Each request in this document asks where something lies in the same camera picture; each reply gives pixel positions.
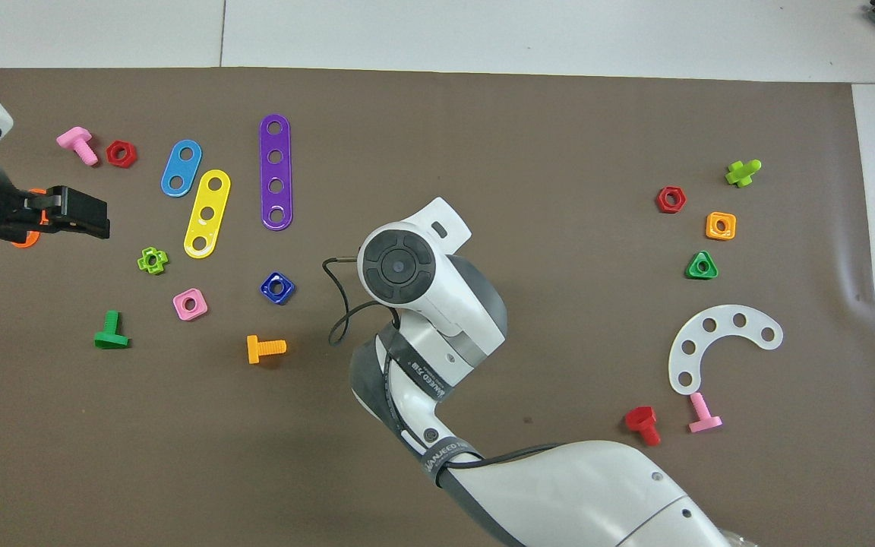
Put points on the lime cross-head screw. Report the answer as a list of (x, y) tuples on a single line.
[(741, 175)]

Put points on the pink square nut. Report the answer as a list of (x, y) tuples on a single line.
[(179, 310)]

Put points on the green plastic screw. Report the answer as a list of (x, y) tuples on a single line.
[(111, 338)]

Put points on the blue two-hole plate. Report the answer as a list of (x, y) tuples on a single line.
[(181, 169)]

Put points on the white curved five-hole plate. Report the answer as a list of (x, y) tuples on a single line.
[(724, 319)]

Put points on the red plastic screw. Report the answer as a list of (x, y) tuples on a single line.
[(641, 418)]

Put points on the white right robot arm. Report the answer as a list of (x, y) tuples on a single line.
[(597, 494)]

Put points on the yellow three-hole plate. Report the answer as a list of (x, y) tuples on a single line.
[(211, 199)]

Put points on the green triangle nut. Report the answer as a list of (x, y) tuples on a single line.
[(692, 272)]

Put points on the purple four-hole plate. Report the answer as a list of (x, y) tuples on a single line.
[(276, 142)]

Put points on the orange plastic screw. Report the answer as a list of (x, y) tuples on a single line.
[(255, 349)]

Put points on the blue square nut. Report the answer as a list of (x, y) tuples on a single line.
[(267, 292)]

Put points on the orange heart three-hole plate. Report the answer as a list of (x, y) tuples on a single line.
[(26, 241)]

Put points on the brown table mat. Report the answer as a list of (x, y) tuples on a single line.
[(483, 152)]

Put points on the red hexagon nut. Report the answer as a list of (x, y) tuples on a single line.
[(660, 200), (110, 154)]

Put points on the orange square nut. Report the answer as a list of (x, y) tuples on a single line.
[(710, 226)]

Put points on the pink plastic screw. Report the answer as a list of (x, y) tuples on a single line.
[(73, 139), (703, 422)]

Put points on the lime cross nut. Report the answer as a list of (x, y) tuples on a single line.
[(144, 263)]

